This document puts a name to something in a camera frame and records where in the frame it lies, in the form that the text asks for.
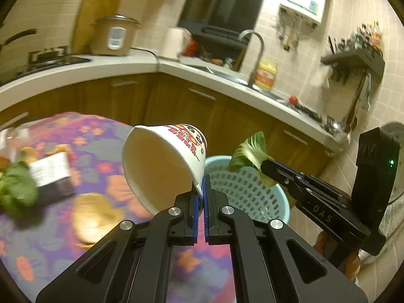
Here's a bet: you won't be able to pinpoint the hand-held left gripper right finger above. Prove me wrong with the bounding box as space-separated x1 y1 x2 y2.
204 173 368 303

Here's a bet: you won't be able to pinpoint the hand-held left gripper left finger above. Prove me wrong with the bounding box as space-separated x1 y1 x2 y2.
35 192 204 303

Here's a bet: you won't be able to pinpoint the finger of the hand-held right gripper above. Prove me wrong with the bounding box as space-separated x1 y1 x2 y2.
260 159 316 207
273 160 353 200

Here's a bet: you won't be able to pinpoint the green vegetable leaf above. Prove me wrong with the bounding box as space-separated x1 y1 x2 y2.
228 131 276 187

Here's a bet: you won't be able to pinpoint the light blue plastic basket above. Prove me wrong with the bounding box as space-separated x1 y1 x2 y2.
204 155 290 228

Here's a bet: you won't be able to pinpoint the paper instant noodle cup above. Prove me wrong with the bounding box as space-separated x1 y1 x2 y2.
121 124 207 217

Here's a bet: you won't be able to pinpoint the person's right hand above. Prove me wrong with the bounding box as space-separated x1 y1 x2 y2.
315 231 361 280

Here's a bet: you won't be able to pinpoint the metal ladle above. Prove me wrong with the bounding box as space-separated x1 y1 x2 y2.
328 71 364 145

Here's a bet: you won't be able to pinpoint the yellow dish soap bottle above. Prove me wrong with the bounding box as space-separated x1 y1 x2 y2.
254 58 278 91

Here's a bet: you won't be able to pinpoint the round orange peel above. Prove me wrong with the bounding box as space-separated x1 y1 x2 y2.
73 192 124 248

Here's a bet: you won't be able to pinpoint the wooden kitchen cabinet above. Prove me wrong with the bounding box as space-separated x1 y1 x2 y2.
0 71 333 178

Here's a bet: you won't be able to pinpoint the steel sink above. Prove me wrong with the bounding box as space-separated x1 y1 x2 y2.
186 64 285 100

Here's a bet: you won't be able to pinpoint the floral purple tablecloth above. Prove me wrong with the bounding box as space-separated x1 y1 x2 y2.
0 112 240 303

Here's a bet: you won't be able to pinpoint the metal faucet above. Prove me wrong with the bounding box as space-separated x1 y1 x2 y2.
238 30 266 88

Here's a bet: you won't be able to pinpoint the water heater pipes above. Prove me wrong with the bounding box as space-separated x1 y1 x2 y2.
276 14 316 52

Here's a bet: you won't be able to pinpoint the orange peel piece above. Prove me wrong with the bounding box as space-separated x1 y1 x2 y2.
47 144 74 157
20 147 42 165

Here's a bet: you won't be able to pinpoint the dark box with white label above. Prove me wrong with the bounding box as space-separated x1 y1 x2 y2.
30 151 75 206

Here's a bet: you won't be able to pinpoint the white kitchen countertop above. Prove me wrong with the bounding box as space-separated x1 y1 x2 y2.
0 50 345 153

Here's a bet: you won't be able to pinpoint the white kettle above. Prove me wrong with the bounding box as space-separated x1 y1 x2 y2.
164 27 191 60

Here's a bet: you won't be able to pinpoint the dark kitchen window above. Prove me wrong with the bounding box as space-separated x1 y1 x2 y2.
177 0 272 51

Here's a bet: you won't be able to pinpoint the leafy green vegetable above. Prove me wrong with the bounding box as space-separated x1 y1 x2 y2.
0 161 39 216

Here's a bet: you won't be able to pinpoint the clear plastic container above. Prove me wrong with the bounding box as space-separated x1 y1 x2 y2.
0 126 31 165

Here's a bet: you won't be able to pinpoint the brown rice cooker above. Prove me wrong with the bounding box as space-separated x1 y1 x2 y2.
91 14 141 57

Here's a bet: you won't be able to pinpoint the black gas stove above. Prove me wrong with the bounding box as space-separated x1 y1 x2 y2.
0 46 92 84

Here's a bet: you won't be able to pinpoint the wooden cutting board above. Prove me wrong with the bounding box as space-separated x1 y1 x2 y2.
71 0 120 54

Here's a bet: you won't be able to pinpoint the black frying pan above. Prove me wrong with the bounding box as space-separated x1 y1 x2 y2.
0 28 37 51

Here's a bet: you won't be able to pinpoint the black wall rack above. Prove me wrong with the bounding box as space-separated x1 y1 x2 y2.
320 22 386 86

